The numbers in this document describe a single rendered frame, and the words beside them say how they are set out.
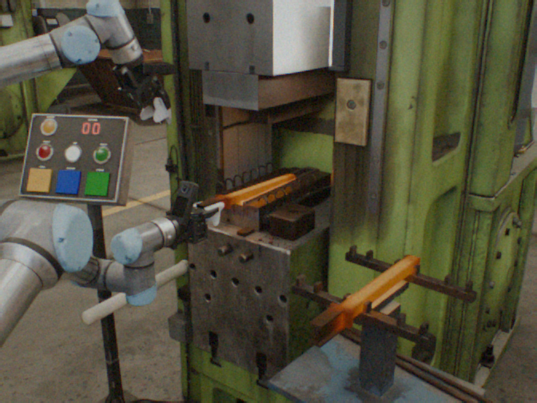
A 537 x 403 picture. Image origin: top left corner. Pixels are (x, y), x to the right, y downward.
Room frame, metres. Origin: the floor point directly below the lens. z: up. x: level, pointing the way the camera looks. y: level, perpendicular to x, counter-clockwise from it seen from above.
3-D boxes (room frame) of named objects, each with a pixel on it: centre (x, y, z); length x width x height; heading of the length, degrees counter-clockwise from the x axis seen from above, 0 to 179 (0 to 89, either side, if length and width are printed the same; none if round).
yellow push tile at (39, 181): (1.69, 0.73, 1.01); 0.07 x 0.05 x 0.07; 79
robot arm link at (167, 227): (1.27, 0.27, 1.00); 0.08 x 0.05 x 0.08; 54
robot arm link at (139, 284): (1.21, 0.33, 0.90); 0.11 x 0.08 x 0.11; 74
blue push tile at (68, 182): (1.67, 0.64, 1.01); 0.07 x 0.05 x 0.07; 79
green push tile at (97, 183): (1.66, 0.54, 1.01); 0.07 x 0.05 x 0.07; 79
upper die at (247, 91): (1.71, -0.01, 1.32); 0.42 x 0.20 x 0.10; 144
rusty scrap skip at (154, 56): (8.49, 1.96, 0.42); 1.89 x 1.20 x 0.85; 51
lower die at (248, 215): (1.71, -0.01, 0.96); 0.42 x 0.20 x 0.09; 144
